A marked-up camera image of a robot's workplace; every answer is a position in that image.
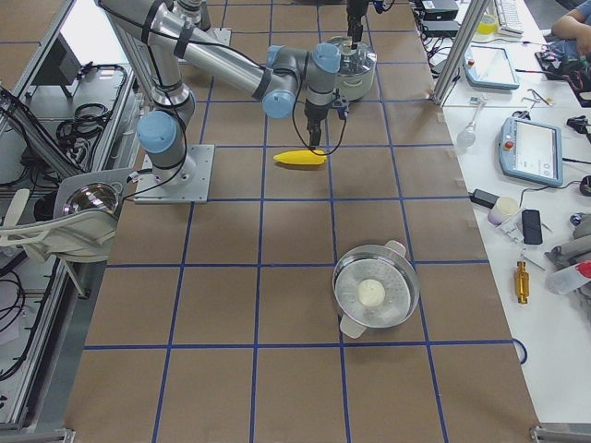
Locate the aluminium frame post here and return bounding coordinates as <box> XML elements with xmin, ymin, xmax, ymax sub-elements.
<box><xmin>431</xmin><ymin>0</ymin><xmax>488</xmax><ymax>105</ymax></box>

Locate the white electric cooking pot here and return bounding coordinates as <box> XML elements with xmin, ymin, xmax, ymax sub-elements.
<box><xmin>332</xmin><ymin>37</ymin><xmax>378</xmax><ymax>102</ymax></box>

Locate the steel steamer pot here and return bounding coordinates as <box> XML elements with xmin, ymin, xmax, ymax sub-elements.
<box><xmin>332</xmin><ymin>240</ymin><xmax>420</xmax><ymax>339</ymax></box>

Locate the far teach pendant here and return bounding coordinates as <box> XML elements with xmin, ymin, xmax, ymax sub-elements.
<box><xmin>464</xmin><ymin>44</ymin><xmax>520</xmax><ymax>90</ymax></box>

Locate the white keyboard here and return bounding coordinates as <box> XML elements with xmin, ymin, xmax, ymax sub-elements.
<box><xmin>492</xmin><ymin>0</ymin><xmax>524</xmax><ymax>37</ymax></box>

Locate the glass pot lid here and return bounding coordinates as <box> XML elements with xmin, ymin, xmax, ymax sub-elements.
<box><xmin>327</xmin><ymin>36</ymin><xmax>377</xmax><ymax>76</ymax></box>

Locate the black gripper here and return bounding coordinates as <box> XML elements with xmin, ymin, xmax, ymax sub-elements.
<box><xmin>346</xmin><ymin>0</ymin><xmax>369</xmax><ymax>50</ymax></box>
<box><xmin>305</xmin><ymin>102</ymin><xmax>332</xmax><ymax>150</ymax></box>

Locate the gold brass fitting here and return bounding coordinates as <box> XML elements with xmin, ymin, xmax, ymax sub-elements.
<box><xmin>513</xmin><ymin>260</ymin><xmax>529</xmax><ymax>305</ymax></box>

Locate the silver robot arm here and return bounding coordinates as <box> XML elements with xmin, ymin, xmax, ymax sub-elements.
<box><xmin>97</xmin><ymin>1</ymin><xmax>341</xmax><ymax>190</ymax></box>
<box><xmin>174</xmin><ymin>0</ymin><xmax>370</xmax><ymax>50</ymax></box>

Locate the white lavender cup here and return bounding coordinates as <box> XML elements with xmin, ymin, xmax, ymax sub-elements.
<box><xmin>488</xmin><ymin>197</ymin><xmax>520</xmax><ymax>226</ymax></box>

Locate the teach pendant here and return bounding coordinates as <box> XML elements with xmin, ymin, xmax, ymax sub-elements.
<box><xmin>498</xmin><ymin>117</ymin><xmax>563</xmax><ymax>187</ymax></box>
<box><xmin>464</xmin><ymin>44</ymin><xmax>520</xmax><ymax>90</ymax></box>

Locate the near teach pendant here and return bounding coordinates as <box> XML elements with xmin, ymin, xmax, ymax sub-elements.
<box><xmin>498</xmin><ymin>117</ymin><xmax>563</xmax><ymax>187</ymax></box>

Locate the light bulb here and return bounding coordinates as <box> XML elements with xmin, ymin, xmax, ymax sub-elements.
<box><xmin>456</xmin><ymin>125</ymin><xmax>476</xmax><ymax>150</ymax></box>

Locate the white steamed bun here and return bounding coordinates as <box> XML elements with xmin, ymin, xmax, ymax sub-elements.
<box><xmin>357</xmin><ymin>279</ymin><xmax>386</xmax><ymax>307</ymax></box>

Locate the black smartphone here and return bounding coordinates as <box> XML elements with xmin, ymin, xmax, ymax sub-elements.
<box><xmin>522</xmin><ymin>210</ymin><xmax>543</xmax><ymax>245</ymax></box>

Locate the yellow corn cob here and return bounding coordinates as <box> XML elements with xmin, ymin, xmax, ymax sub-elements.
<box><xmin>272</xmin><ymin>150</ymin><xmax>326</xmax><ymax>167</ymax></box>

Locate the glass dome lid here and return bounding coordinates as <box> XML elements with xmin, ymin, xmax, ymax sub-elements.
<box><xmin>61</xmin><ymin>183</ymin><xmax>119</xmax><ymax>215</ymax></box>

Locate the black power adapter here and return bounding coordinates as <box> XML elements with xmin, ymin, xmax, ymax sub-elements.
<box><xmin>469</xmin><ymin>189</ymin><xmax>500</xmax><ymax>209</ymax></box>

